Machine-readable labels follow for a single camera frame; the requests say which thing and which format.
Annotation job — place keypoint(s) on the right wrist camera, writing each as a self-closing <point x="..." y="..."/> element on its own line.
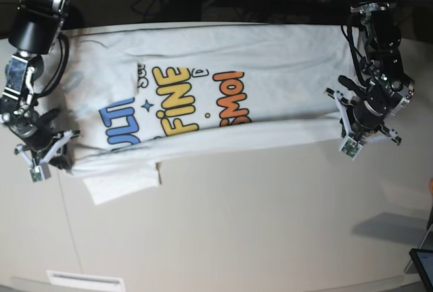
<point x="350" y="147"/>

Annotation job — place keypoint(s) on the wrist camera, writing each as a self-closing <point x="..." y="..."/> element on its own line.
<point x="40" y="173"/>
<point x="350" y="147"/>

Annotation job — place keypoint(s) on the white paper label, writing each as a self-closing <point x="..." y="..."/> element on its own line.
<point x="85" y="282"/>

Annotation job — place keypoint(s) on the black tablet screen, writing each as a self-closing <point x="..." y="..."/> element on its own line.
<point x="422" y="259"/>

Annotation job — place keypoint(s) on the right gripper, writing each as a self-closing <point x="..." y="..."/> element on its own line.
<point x="40" y="142"/>

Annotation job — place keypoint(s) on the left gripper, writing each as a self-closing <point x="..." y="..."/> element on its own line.
<point x="360" y="122"/>

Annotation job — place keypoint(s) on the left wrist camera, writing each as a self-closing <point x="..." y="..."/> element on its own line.
<point x="40" y="173"/>

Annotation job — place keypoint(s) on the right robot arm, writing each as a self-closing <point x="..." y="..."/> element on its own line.
<point x="37" y="27"/>

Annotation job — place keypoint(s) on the white printed T-shirt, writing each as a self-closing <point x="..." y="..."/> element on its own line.
<point x="142" y="97"/>

